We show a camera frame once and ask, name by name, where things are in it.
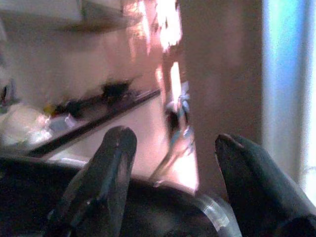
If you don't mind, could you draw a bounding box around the black cooking pot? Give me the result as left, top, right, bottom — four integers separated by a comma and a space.
100, 79, 134, 101

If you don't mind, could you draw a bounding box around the white plastic bag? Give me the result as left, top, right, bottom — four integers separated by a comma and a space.
0, 102, 54, 149

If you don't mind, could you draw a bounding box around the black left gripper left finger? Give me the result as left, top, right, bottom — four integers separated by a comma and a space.
42, 126, 138, 237

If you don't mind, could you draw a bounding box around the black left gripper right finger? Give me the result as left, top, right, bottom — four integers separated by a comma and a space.
214, 133, 316, 237

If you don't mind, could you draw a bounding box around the dark kitchen counter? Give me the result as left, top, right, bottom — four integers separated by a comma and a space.
0, 88, 161, 158

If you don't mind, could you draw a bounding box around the overhead kitchen cabinet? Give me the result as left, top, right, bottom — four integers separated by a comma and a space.
0, 0, 139, 33

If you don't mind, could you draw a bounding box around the brown wooden cabinet panel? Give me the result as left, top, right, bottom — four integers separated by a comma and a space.
178, 0, 264, 200

